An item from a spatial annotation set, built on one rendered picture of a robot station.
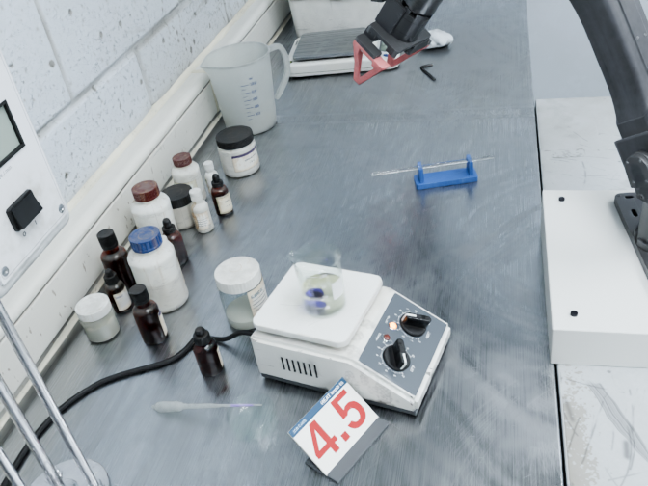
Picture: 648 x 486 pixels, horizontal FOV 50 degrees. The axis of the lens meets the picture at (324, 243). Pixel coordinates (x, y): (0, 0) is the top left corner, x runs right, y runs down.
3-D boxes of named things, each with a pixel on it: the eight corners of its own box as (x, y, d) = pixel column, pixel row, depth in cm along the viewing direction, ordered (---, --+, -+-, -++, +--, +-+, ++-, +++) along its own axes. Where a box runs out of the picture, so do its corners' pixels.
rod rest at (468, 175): (473, 171, 115) (472, 152, 113) (478, 181, 113) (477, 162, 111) (414, 179, 116) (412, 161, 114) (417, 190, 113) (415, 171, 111)
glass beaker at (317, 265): (352, 292, 81) (344, 236, 77) (344, 324, 77) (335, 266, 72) (303, 291, 83) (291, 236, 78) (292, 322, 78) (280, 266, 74)
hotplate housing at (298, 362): (452, 339, 85) (449, 288, 80) (418, 420, 75) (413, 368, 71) (291, 307, 94) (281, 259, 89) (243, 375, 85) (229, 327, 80)
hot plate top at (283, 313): (385, 282, 83) (385, 275, 82) (345, 350, 74) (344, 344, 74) (296, 265, 88) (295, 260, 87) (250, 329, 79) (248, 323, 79)
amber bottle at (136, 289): (154, 350, 91) (135, 301, 86) (138, 340, 92) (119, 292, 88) (174, 334, 93) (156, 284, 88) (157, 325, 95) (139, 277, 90)
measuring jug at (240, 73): (283, 98, 151) (270, 30, 142) (312, 117, 141) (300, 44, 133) (204, 127, 144) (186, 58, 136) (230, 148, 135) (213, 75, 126)
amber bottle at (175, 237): (184, 252, 108) (171, 209, 103) (192, 260, 106) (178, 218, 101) (166, 260, 107) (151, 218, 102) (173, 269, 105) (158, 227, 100)
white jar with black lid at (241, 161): (216, 173, 127) (206, 138, 123) (242, 156, 131) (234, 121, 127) (241, 181, 123) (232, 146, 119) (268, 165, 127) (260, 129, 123)
